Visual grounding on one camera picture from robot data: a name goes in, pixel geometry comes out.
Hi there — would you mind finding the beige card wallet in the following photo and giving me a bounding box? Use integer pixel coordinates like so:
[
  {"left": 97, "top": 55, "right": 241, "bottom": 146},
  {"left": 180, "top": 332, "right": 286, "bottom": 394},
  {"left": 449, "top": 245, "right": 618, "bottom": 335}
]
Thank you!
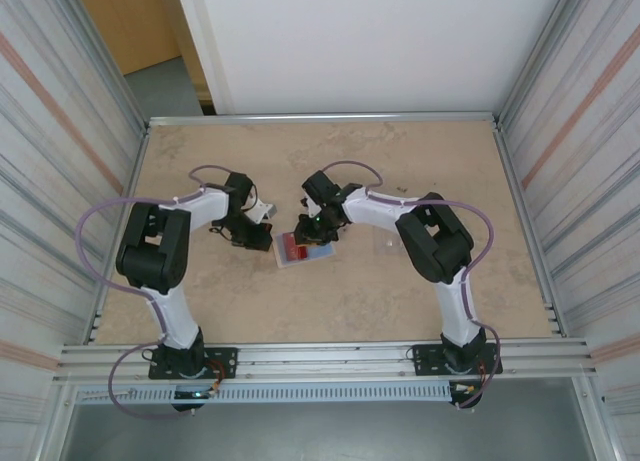
[{"left": 273, "top": 230, "right": 338, "bottom": 271}]

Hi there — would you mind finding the clear acrylic tiered card stand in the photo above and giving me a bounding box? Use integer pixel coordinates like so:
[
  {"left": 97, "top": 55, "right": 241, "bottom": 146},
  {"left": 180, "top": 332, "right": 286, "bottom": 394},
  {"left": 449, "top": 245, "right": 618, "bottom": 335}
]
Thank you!
[{"left": 373, "top": 227, "right": 408, "bottom": 256}]

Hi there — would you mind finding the black controller board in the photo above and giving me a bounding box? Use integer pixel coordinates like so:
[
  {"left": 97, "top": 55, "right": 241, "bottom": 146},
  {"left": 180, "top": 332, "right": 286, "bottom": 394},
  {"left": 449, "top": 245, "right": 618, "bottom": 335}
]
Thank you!
[
  {"left": 172, "top": 388, "right": 217, "bottom": 413},
  {"left": 449, "top": 380, "right": 485, "bottom": 412}
]

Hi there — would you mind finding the wooden door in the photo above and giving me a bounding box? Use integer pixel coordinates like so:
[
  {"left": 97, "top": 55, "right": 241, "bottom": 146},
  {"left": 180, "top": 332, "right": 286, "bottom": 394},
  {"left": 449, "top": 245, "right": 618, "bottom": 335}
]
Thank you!
[{"left": 72, "top": 0, "right": 184, "bottom": 76}]

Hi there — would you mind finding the aluminium table edge rail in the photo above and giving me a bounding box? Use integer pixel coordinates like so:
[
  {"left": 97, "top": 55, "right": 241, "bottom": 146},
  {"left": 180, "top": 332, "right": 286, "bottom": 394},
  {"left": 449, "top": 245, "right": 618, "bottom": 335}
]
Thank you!
[
  {"left": 492, "top": 123, "right": 565, "bottom": 340},
  {"left": 146, "top": 111, "right": 503, "bottom": 128},
  {"left": 85, "top": 123, "right": 151, "bottom": 345}
]

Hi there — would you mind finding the wide aluminium mounting rail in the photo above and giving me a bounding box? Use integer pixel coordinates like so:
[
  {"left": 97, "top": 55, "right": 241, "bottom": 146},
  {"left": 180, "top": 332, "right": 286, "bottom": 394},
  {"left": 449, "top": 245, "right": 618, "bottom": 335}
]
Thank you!
[{"left": 57, "top": 336, "right": 599, "bottom": 385}]

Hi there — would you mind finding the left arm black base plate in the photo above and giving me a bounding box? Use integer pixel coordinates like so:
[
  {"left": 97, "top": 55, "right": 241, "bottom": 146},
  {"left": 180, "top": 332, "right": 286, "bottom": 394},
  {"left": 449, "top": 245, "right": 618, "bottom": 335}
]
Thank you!
[{"left": 148, "top": 347, "right": 239, "bottom": 381}]

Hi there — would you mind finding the grey slotted cable duct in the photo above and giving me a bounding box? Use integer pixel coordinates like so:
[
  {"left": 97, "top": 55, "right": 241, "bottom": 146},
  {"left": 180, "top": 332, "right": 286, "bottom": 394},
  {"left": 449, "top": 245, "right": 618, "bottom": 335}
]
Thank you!
[{"left": 74, "top": 383, "right": 454, "bottom": 405}]

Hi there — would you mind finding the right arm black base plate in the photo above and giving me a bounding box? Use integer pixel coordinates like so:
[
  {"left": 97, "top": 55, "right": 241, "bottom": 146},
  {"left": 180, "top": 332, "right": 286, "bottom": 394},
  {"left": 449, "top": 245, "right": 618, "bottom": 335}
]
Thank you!
[{"left": 407, "top": 343, "right": 501, "bottom": 378}]

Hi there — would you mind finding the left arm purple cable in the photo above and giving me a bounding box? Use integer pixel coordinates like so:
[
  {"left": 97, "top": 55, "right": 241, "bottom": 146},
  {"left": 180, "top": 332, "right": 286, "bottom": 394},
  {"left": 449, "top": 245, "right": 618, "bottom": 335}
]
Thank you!
[{"left": 74, "top": 164, "right": 234, "bottom": 421}]

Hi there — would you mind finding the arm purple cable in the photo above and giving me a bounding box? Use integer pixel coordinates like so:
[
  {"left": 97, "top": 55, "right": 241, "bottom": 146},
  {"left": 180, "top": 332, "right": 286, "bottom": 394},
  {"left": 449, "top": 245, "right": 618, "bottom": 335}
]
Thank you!
[
  {"left": 323, "top": 159, "right": 503, "bottom": 411},
  {"left": 74, "top": 164, "right": 234, "bottom": 421}
]

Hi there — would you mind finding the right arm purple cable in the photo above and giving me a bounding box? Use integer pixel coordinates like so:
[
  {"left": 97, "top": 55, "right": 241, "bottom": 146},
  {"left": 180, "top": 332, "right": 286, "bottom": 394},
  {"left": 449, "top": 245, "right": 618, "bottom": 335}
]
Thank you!
[{"left": 323, "top": 159, "right": 503, "bottom": 411}]

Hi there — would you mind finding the aluminium frame upright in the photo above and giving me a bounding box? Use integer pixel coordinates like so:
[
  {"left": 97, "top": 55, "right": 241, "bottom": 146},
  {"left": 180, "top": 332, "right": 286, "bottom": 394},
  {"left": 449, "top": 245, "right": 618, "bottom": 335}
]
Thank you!
[
  {"left": 59, "top": 0, "right": 151, "bottom": 132},
  {"left": 498, "top": 0, "right": 591, "bottom": 127}
]

